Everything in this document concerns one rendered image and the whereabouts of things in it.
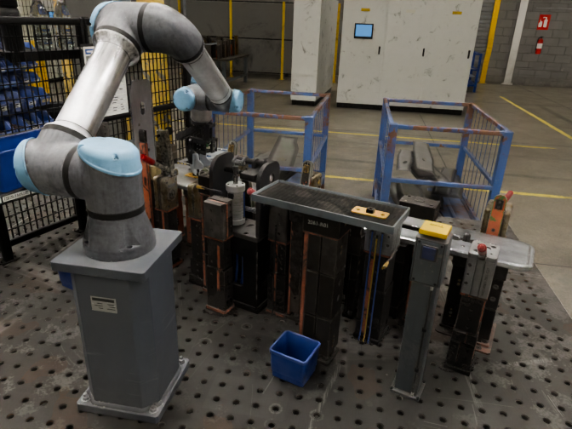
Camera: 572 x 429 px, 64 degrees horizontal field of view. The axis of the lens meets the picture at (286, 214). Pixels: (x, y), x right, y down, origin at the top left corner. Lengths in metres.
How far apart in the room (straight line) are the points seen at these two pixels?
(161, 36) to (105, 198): 0.44
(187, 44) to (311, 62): 8.12
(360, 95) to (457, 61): 1.84
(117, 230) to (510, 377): 1.08
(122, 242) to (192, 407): 0.46
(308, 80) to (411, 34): 2.05
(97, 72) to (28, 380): 0.79
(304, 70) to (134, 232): 8.48
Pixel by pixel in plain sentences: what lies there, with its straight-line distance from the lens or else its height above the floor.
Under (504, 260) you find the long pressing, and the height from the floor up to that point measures 1.00.
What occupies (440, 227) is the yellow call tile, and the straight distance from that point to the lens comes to 1.08.
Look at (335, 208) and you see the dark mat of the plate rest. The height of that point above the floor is 1.16.
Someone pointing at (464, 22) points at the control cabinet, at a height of 1.63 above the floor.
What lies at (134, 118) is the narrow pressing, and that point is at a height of 1.20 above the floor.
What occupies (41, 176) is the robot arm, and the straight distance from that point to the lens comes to 1.06.
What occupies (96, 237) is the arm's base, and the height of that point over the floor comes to 1.15.
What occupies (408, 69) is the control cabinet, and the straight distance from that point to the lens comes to 9.33.
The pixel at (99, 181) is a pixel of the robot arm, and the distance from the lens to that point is 0.97.
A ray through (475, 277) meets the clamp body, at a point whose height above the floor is 1.00.
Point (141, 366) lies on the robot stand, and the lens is 1.13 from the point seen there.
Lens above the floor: 1.57
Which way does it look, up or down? 23 degrees down
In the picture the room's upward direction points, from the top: 2 degrees clockwise
